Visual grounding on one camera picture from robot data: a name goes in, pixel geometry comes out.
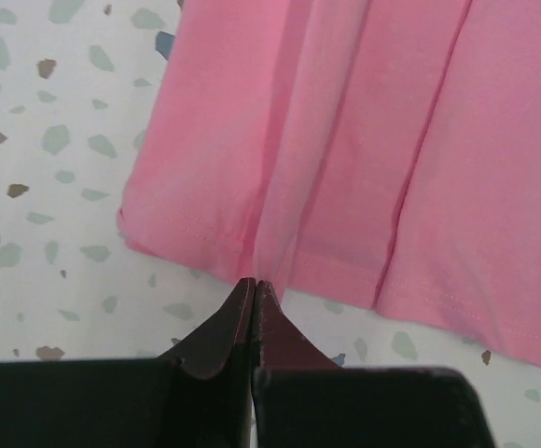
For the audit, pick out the pink t shirt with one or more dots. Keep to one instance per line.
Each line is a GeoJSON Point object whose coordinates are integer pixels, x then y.
{"type": "Point", "coordinates": [384, 154]}

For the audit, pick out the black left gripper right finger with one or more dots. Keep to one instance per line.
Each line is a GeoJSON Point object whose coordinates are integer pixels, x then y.
{"type": "Point", "coordinates": [287, 370]}

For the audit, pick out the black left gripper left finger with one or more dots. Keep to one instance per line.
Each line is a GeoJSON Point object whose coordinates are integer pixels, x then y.
{"type": "Point", "coordinates": [209, 402]}

